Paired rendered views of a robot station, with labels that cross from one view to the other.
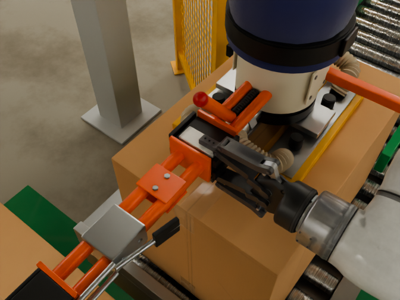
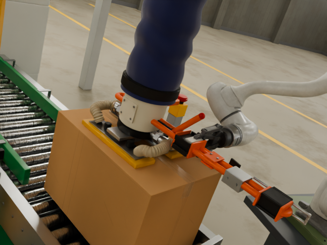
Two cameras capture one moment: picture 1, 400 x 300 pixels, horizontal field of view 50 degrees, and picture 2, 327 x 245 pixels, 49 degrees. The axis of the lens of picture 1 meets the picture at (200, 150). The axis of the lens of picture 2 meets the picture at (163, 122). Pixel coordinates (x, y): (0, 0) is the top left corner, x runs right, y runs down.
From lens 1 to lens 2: 1.28 m
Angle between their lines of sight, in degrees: 72
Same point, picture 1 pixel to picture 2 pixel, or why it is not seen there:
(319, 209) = (232, 128)
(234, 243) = (208, 175)
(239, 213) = (193, 169)
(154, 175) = (210, 156)
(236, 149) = (209, 129)
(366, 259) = (248, 131)
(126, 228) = (238, 169)
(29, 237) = not seen: outside the picture
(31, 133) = not seen: outside the picture
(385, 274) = (252, 131)
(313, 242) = (238, 139)
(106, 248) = (247, 176)
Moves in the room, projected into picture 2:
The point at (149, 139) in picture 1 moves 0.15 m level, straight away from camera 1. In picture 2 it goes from (141, 178) to (97, 168)
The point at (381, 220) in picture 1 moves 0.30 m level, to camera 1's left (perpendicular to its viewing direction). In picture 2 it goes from (240, 119) to (246, 152)
